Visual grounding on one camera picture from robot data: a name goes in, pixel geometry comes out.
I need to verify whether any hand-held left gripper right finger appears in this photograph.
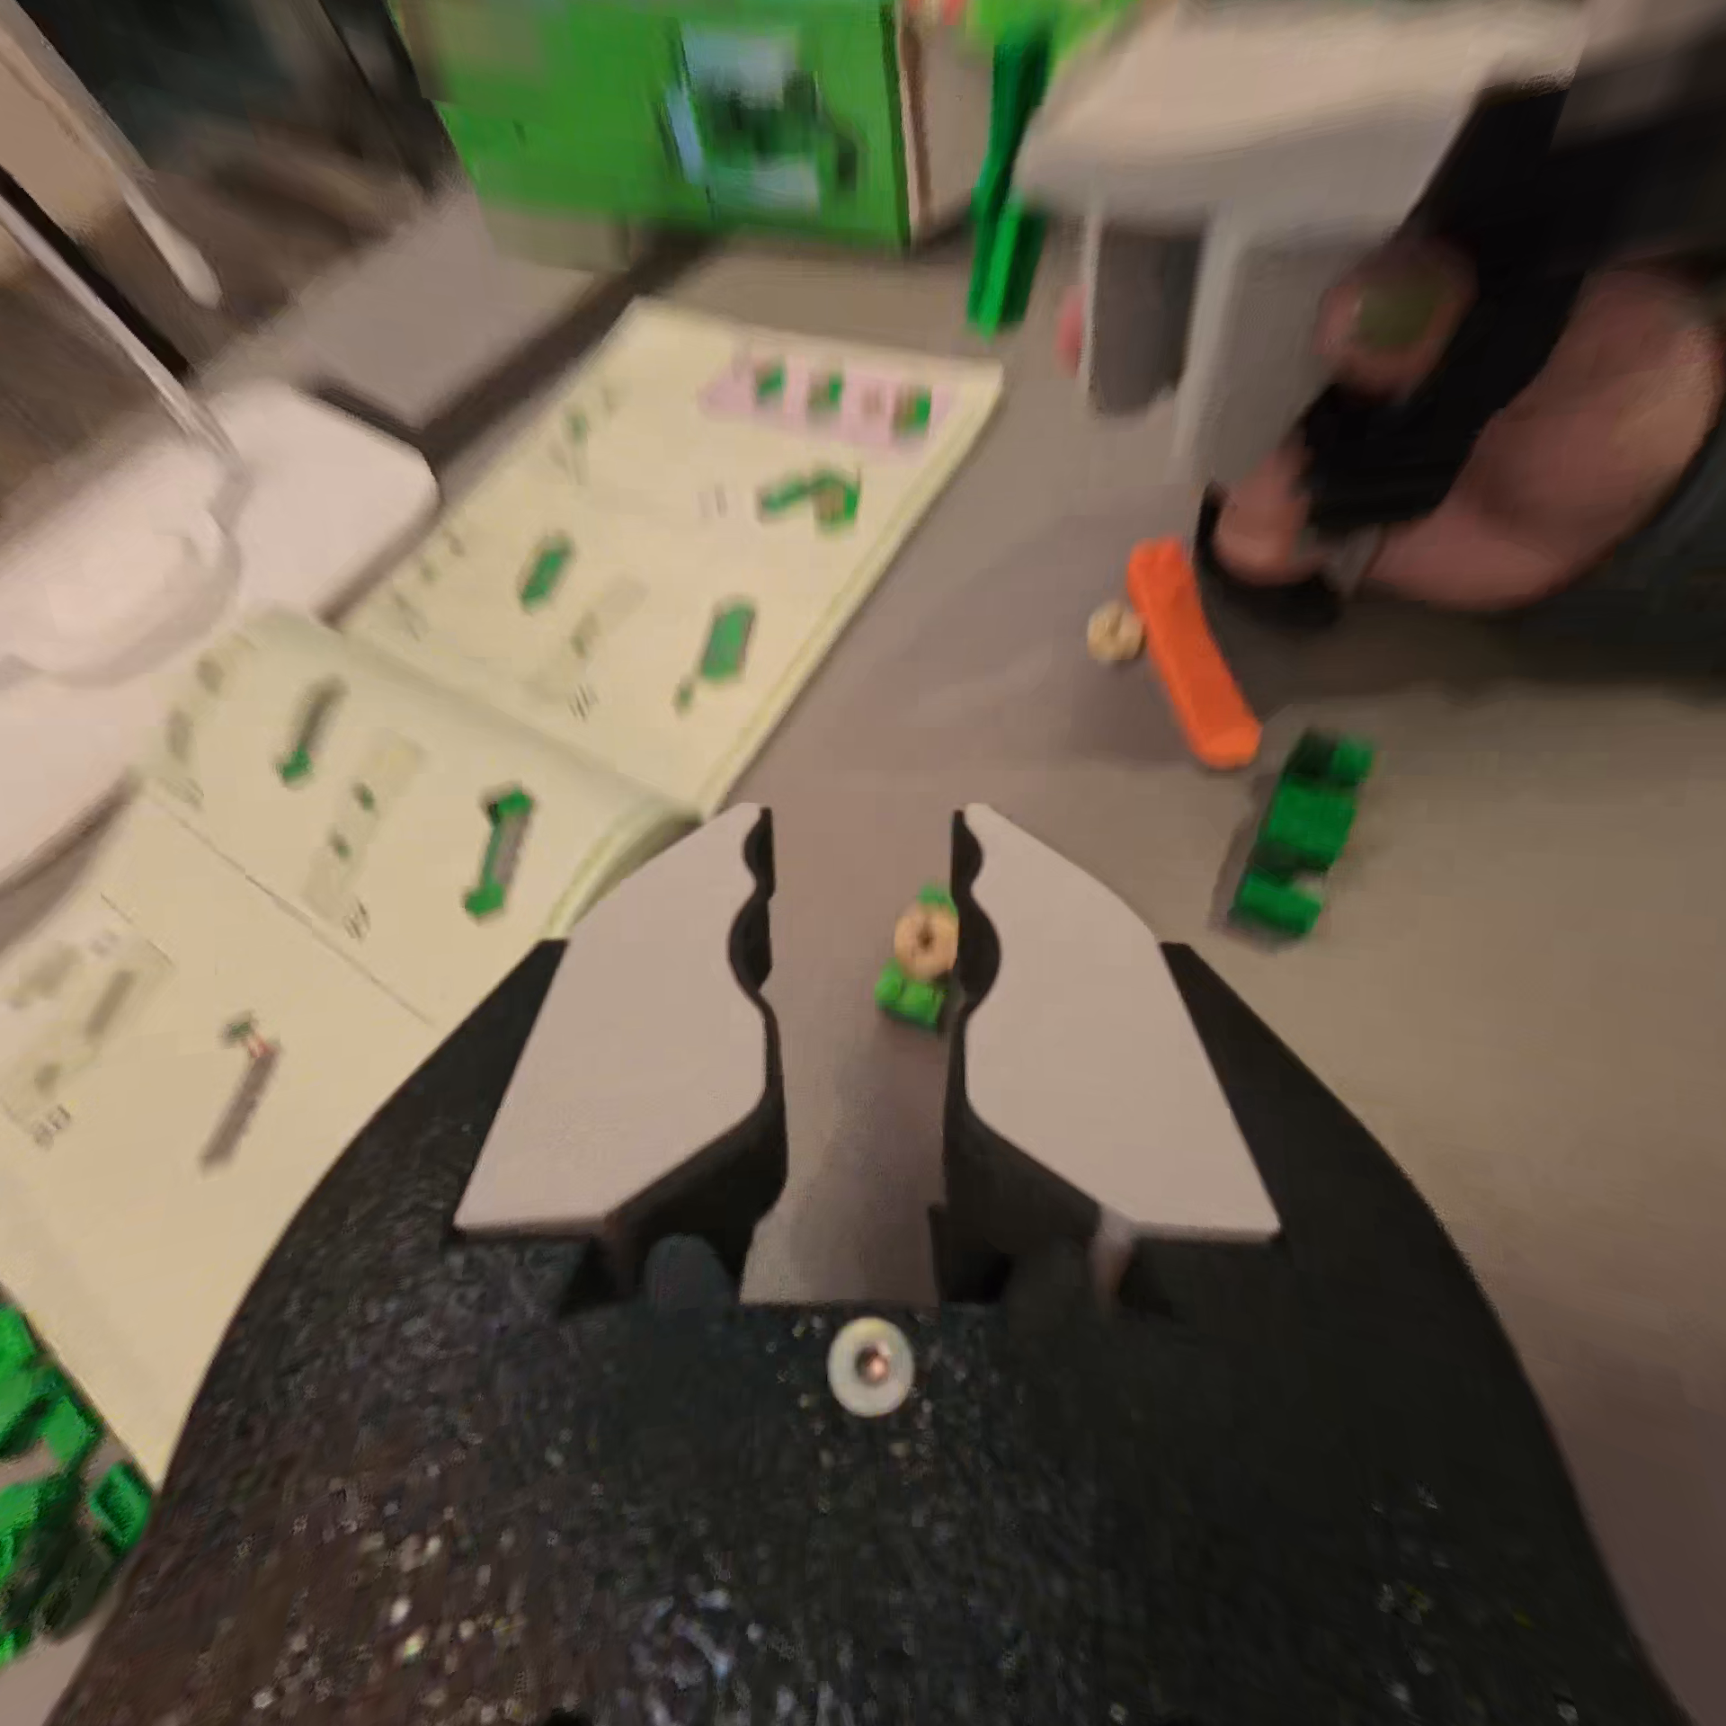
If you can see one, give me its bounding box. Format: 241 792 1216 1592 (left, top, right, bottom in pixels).
937 804 1284 1313

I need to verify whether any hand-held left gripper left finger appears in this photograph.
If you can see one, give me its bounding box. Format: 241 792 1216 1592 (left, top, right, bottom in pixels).
455 804 790 1309

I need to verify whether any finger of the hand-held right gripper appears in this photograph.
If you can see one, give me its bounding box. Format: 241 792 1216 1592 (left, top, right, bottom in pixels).
1018 0 1580 232

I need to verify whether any small green brick piece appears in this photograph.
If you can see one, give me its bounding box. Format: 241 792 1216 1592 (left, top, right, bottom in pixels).
875 883 966 1033

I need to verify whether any person's right forearm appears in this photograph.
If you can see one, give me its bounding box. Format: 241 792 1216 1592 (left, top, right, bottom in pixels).
1592 405 1726 650

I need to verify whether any grey desk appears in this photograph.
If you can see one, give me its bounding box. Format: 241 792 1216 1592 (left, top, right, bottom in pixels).
0 190 1726 1726

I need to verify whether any person's right hand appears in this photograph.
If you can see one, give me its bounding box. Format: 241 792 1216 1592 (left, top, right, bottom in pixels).
1218 249 1726 611

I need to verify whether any tall green brick column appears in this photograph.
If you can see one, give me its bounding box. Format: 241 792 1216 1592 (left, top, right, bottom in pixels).
968 28 1054 340

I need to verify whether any green brick assembly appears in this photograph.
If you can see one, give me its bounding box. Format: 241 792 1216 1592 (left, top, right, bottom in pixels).
1226 729 1378 943

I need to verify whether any orange brick separator tool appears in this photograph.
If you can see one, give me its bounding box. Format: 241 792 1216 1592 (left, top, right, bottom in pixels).
1126 538 1266 773

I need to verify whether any open building instruction booklet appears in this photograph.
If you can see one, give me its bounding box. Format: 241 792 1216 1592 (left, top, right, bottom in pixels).
0 297 1006 1486

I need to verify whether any white monitor stand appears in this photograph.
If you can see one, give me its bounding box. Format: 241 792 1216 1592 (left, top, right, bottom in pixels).
0 163 446 879

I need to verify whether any green cardboard toy box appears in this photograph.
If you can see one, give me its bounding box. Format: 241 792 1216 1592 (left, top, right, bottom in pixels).
405 0 1000 259

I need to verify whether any pile of green bricks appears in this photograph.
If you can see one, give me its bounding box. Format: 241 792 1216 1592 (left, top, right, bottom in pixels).
0 1301 153 1667

